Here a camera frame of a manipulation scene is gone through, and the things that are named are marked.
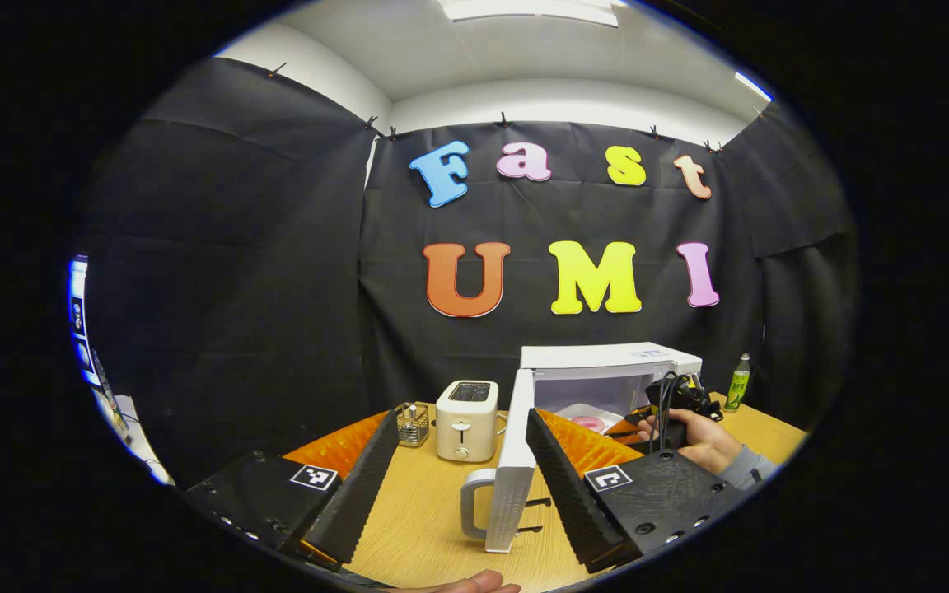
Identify black backdrop cloth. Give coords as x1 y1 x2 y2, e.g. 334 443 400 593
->
71 56 858 487

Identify cream white toaster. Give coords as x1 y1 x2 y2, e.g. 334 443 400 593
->
434 379 501 464

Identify metal wire utensil holder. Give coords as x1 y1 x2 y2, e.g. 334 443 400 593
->
395 401 432 449

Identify green tea bottle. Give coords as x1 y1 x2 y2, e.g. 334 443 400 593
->
724 353 752 413

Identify long ceiling light panel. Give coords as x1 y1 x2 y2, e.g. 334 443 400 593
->
438 0 620 28

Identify white microwave oven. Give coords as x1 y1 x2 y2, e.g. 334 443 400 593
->
460 341 704 554

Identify small ceiling light panel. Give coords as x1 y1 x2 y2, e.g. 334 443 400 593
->
733 72 774 103

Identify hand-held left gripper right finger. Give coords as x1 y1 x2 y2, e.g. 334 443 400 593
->
525 408 751 575

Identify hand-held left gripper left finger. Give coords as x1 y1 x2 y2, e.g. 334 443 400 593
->
182 409 402 574

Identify white side desk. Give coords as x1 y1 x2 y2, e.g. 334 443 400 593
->
91 394 175 488

